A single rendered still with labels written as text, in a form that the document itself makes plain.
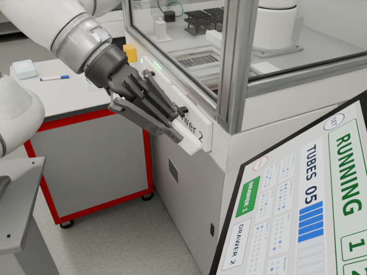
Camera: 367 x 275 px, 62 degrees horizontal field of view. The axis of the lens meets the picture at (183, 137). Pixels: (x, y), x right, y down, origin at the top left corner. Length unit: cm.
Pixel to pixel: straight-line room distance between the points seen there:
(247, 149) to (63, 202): 109
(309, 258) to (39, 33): 49
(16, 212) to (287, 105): 82
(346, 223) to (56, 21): 49
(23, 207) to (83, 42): 59
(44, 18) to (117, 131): 104
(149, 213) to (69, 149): 65
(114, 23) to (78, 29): 152
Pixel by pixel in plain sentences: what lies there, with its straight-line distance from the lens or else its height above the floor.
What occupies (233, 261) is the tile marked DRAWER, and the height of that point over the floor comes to 100.
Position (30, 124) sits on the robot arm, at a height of 93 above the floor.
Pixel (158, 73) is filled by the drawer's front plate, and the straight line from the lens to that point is 125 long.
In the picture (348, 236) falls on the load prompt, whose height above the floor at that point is 115.
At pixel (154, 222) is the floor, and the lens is 184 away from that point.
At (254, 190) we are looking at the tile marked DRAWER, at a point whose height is 102.
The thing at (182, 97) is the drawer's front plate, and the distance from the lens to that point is 106.
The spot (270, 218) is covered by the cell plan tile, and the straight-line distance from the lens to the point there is 52.
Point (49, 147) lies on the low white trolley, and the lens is 149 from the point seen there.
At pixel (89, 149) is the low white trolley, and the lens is 154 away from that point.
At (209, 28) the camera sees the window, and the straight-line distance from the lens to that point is 88.
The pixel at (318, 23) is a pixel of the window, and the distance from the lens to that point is 91.
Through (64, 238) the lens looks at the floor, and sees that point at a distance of 188.
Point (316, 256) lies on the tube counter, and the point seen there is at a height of 112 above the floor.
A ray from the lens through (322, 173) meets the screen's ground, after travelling 51.
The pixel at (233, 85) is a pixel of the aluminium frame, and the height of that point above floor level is 110.
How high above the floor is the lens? 145
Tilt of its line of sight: 37 degrees down
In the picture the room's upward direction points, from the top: straight up
